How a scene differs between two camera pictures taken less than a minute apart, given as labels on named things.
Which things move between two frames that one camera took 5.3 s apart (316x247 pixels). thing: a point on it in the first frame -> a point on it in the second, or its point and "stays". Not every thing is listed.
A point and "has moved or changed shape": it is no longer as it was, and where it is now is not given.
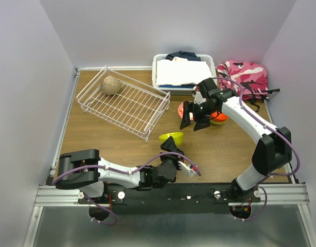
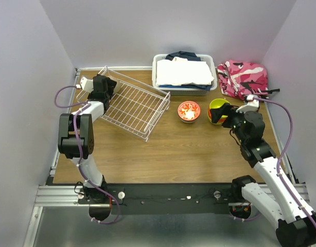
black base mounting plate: x=179 y=199 stays
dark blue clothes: x=190 y=56 stays
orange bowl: x=218 y=116 stays
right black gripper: x=188 y=107 -> x=226 y=109
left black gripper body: x=172 y=159 -> x=110 y=85
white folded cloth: x=179 y=71 stays
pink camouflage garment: x=253 y=77 stays
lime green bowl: x=218 y=123 stays
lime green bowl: x=177 y=137 has moved or changed shape
